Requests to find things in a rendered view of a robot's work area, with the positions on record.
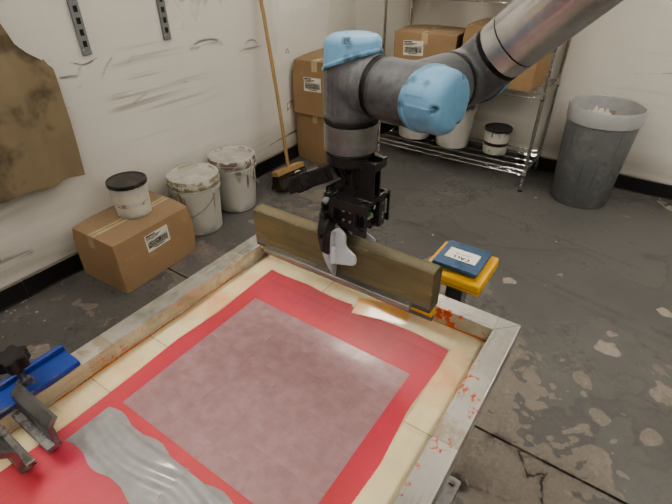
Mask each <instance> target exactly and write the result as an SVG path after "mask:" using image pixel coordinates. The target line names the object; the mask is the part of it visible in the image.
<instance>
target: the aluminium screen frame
mask: <svg viewBox="0 0 672 504"><path fill-rule="evenodd" d="M266 254H267V253H265V252H262V250H261V245H259V244H257V239H256V235H254V236H253V237H251V238H249V239H248V240H246V241H245V242H243V243H242V244H240V245H239V246H237V247H235V248H234V249H232V250H231V251H229V252H228V253H226V254H225V255H223V256H221V257H220V258H218V259H217V260H215V261H214V262H212V263H211V264H209V265H208V266H206V267H204V268H203V269H201V270H200V271H198V272H197V273H195V274H194V275H192V276H190V277H189V278H187V279H186V280H184V281H183V282H181V283H180V284H178V285H177V286H175V287H173V288H172V289H170V290H169V291H167V292H166V293H164V294H163V295H161V296H159V297H158V298H156V299H155V300H153V301H152V302H150V303H149V304H147V305H145V306H144V307H142V308H141V309H139V310H138V311H136V312H135V313H133V314H132V315H130V316H128V317H127V318H125V319H124V320H122V321H121V322H119V323H118V324H116V325H114V326H113V327H111V328H110V329H108V330H107V331H105V332H104V333H102V334H101V335H99V336H97V337H96V338H94V339H93V340H91V341H90V342H88V343H87V344H85V345H83V346H82V347H80V348H79V349H77V350H76V351H74V352H73V353H71V355H72V356H74V357H75V358H76V359H78V360H79V361H80V363H81V365H80V366H78V367H77V368H75V369H74V370H72V371H71V372H69V373H68V374H66V375H65V376H63V377H62V378H60V379H59V380H57V381H56V382H55V383H53V384H52V385H50V386H49V387H47V388H46V389H44V390H43V391H41V392H40V393H38V394H37V395H35V397H36V398H37V399H38V400H40V401H41V402H42V403H43V404H44V405H45V406H46V407H47V408H49V407H50V406H52V405H53V404H55V403H56V402H57V401H59V400H60V399H62V398H63V397H65V396H66V395H67V394H69V393H70V392H72V391H73V390H74V389H76V388H77V387H79V386H80V385H82V384H83V383H84V382H86V381H87V380H89V379H90V378H92V377H93V376H94V375H96V374H97V373H99V372H100V371H101V370H103V369H104V368H106V367H107V366H109V365H110V364H111V363H113V362H114V361H116V360H117V359H119V358H120V357H121V356H123V355H124V354H126V353H127V352H128V351H130V350H131V349H133V348H134V347H136V346H137V345H138V344H140V343H141V342H143V341H144V340H146V339H147V338H148V337H150V336H151V335H153V334H154V333H155V332H157V331H158V330H160V329H161V328H163V327H164V326H165V325H167V324H168V323H170V322H171V321H172V320H174V319H175V318H177V317H178V316H180V315H181V314H182V313H184V312H185V311H187V310H188V309H190V308H191V307H192V306H194V305H195V304H197V303H198V302H199V301H201V300H202V299H204V298H205V297H207V296H208V295H209V294H211V293H212V292H214V291H215V290H217V289H218V288H219V287H221V286H222V285H224V284H225V283H226V282H228V281H229V280H231V279H232V278H234V277H235V276H236V275H238V274H239V273H241V272H242V271H244V270H245V269H246V268H248V267H249V266H251V265H252V264H253V263H255V262H256V261H258V260H259V259H261V258H262V257H263V256H265V255H266ZM433 320H434V321H436V322H438V323H441V324H443V325H446V326H448V327H450V328H453V329H455V330H457V331H460V332H462V333H465V334H467V335H469V336H472V337H474V338H476V339H479V340H481V341H484V342H486V343H485V344H484V346H483V348H482V349H481V351H480V353H479V355H478V356H477V358H476V360H475V362H474V363H473V365H472V367H471V369H470V370H469V372H468V374H467V376H466V377H465V379H464V381H463V383H462V384H461V386H460V388H459V390H458V391H457V393H456V395H455V397H454V398H453V400H452V402H451V404H450V405H449V407H448V409H447V410H446V412H445V414H444V416H443V417H442V419H441V421H440V423H439V424H438V426H437V428H436V430H435V431H434V433H433V435H432V437H431V438H430V440H429V442H428V444H427V445H426V447H425V449H424V451H423V452H422V454H421V456H420V458H419V459H418V461H417V463H416V464H415V466H414V468H413V470H412V471H411V473H410V475H409V477H408V478H407V480H406V482H405V484H404V485H403V487H402V489H401V491H400V492H399V494H398V496H397V498H396V499H395V501H394V503H393V504H436V502H437V500H438V498H439V496H440V494H441V492H442V490H443V488H444V486H445V484H446V482H447V480H448V478H449V476H450V473H451V471H452V469H453V467H454V465H455V463H456V461H457V459H458V457H459V455H460V453H461V451H462V449H463V447H464V445H465V443H466V441H467V439H468V437H469V435H470V433H471V431H472V429H473V427H474V425H475V423H476V421H477V419H478V417H479V415H480V413H481V411H482V409H483V407H484V405H485V403H486V401H487V399H488V397H489V395H490V393H491V391H492V389H493V387H494V385H495V383H496V381H497V379H498V377H499V375H500V373H501V371H502V369H503V367H504V365H505V363H506V361H507V359H508V357H509V355H510V353H511V351H512V349H513V347H514V345H515V343H516V341H517V338H518V335H519V332H520V329H521V325H518V324H516V323H513V322H511V321H508V320H505V319H503V318H499V317H498V316H495V315H493V314H490V313H487V312H485V311H482V310H480V309H477V308H475V307H472V306H469V305H467V304H464V303H462V302H459V301H457V300H454V299H452V298H449V297H446V296H444V295H441V294H439V297H438V303H437V305H436V306H435V311H434V318H433ZM17 411H19V408H18V407H17V408H16V409H14V410H13V411H11V412H10V413H8V414H7V415H5V416H4V417H2V418H1V419H0V424H1V425H2V426H3V427H4V429H5V430H6V431H7V432H8V433H9V434H10V435H11V434H12V433H13V432H15V431H16V430H18V429H19V428H21V426H20V425H19V424H18V423H17V422H16V421H15V420H14V419H13V417H12V415H13V414H14V413H16V412H17Z"/></svg>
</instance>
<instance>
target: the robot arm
mask: <svg viewBox="0 0 672 504"><path fill-rule="evenodd" d="M622 1H624V0H513V1H512V2H511V3H510V4H508V5H507V6H506V7H505V8H504V9H503V10H502V11H501V12H499V13H498V14H497V15H496V16H495V17H494V18H493V19H492V20H490V21H489V22H488V23H487V24H486V25H485V26H484V27H483V28H482V29H481V30H479V31H478V32H477V33H476V34H475V35H474V36H473V37H472V38H470V39H469V40H468V41H467V42H466V43H465V44H464V45H462V46H461V47H460V48H458V49H456V50H452V51H448V52H445V53H441V54H438V55H434V56H430V57H426V58H422V59H419V60H408V59H403V58H397V57H392V56H387V55H384V54H382V53H383V48H382V38H381V36H380V35H379V34H377V33H374V32H370V31H361V30H348V31H338V32H334V33H331V34H329V35H328V36H327V37H326V38H325V40H324V51H323V67H322V71H323V91H324V148H325V150H326V161H327V162H326V163H323V164H320V165H318V166H315V167H312V168H309V169H306V168H303V169H301V170H296V171H295V172H294V173H292V174H290V177H289V178H287V179H285V180H284V182H285V184H286V186H287V189H288V191H289V193H290V194H293V193H296V192H297V193H302V192H306V191H308V190H309V189H311V188H312V187H315V186H318V185H321V184H324V183H327V182H330V181H333V180H335V181H334V182H332V183H331V184H329V185H328V186H326V192H324V196H323V198H322V201H321V209H320V212H319V222H318V230H317V234H318V241H319V246H320V250H321V252H322V253H323V257H324V260H325V262H326V264H327V266H328V268H329V270H330V272H331V273H332V274H333V275H336V274H337V264H339V265H348V266H354V265H355V264H356V262H357V258H356V255H355V254H354V253H353V252H352V251H351V250H350V249H349V248H348V247H347V244H346V241H347V236H346V233H348V234H351V235H354V236H357V237H360V238H363V239H366V240H368V241H371V242H374V243H376V240H375V238H374V237H373V236H371V235H370V234H369V233H367V228H369V229H371V228H372V227H373V226H377V227H379V226H380V225H382V224H383V223H384V219H386V220H388V219H389V207H390V193H391V190H390V189H387V188H383V187H380V182H381V169H382V168H384V167H385V166H387V157H388V156H384V155H380V154H376V153H375V150H376V149H377V134H378V121H379V120H382V121H385V122H389V123H392V124H395V125H399V126H402V127H405V128H408V129H409V130H411V131H414V132H417V133H428V134H432V135H437V136H441V135H446V134H448V133H450V132H451V131H453V130H454V128H455V126H456V124H459V123H460V121H461V120H462V118H463V116H464V114H465V112H466V109H467V108H468V107H470V106H473V105H475V104H479V103H484V102H487V101H489V100H491V99H493V98H494V97H496V96H497V95H498V94H500V93H501V92H503V91H504V90H505V89H506V88H507V86H508V85H509V83H510V82H511V81H512V80H513V79H515V78H516V77H517V76H519V75H520V74H522V73H523V72H524V71H526V70H527V69H529V68H530V67H531V66H533V65H534V64H536V63H537V62H538V61H540V60H541V59H543V58H544V57H545V56H547V55H548V54H549V53H551V52H552V51H554V50H555V49H556V48H558V47H559V46H561V45H562V44H563V43H565V42H566V41H568V40H569V39H570V38H572V37H573V36H575V35H576V34H577V33H579V32H580V31H582V30H583V29H584V28H586V27H587V26H589V25H590V24H591V23H593V22H594V21H596V20H597V19H598V18H600V17H601V16H603V15H604V14H605V13H607V12H608V11H610V10H611V9H612V8H614V7H615V6H617V5H618V4H619V3H621V2H622ZM338 178H339V179H338ZM336 179H337V180H336ZM386 198H387V208H386V212H385V199H386ZM336 224H337V226H340V228H336V229H335V225H336Z"/></svg>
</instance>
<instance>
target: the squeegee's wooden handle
mask: <svg viewBox="0 0 672 504"><path fill-rule="evenodd" d="M253 216H254V224H255V231H256V239H257V244H259V245H261V246H264V247H265V246H266V245H268V244H269V245H271V246H274V247H276V248H279V249H281V250H284V251H286V252H289V253H291V254H294V255H296V256H299V257H301V258H304V259H306V260H309V261H311V262H314V263H316V264H319V265H321V266H324V267H326V268H328V266H327V264H326V262H325V260H324V257H323V253H322V252H321V250H320V246H319V241H318V234H317V230H318V223H317V222H314V221H311V220H308V219H305V218H302V217H299V216H296V215H294V214H291V213H288V212H285V211H282V210H279V209H276V208H273V207H271V206H268V205H265V204H261V205H259V206H258V207H256V208H255V209H254V211H253ZM346 236H347V241H346V244H347V247H348V248H349V249H350V250H351V251H352V252H353V253H354V254H355V255H356V258H357V262H356V264H355V265H354V266H348V265H339V264H337V272H338V273H341V274H343V275H346V276H348V277H351V278H353V279H356V280H358V281H361V282H363V283H366V284H368V285H371V286H373V287H376V288H378V289H381V290H383V291H386V292H388V293H391V294H393V295H396V296H398V297H401V298H403V299H406V300H408V301H411V302H412V307H414V308H416V309H419V310H421V311H424V312H426V313H428V314H429V313H430V312H431V311H432V310H433V308H434V307H435V306H436V305H437V303H438V297H439V290H440V283H441V276H442V266H440V265H437V264H435V263H432V262H429V261H426V260H423V259H420V258H417V257H414V256H412V255H409V254H406V253H403V252H400V251H397V250H394V249H391V248H389V247H386V246H383V245H380V244H377V243H374V242H371V241H368V240H366V239H363V238H360V237H357V236H354V235H351V234H348V233H346Z"/></svg>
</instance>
